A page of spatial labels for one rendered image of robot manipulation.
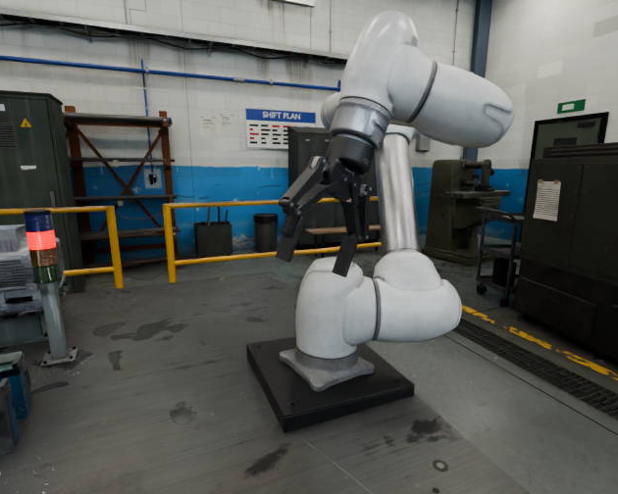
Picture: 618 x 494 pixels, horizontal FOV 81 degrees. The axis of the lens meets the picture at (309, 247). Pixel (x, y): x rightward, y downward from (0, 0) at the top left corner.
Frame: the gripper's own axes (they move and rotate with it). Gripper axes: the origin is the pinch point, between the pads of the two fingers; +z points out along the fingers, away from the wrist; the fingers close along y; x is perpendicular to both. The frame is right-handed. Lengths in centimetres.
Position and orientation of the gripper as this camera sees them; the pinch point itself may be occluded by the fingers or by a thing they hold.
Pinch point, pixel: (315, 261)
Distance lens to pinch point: 59.2
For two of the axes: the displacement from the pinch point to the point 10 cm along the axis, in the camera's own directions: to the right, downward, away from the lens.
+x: -6.6, -2.1, 7.2
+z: -3.1, 9.5, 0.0
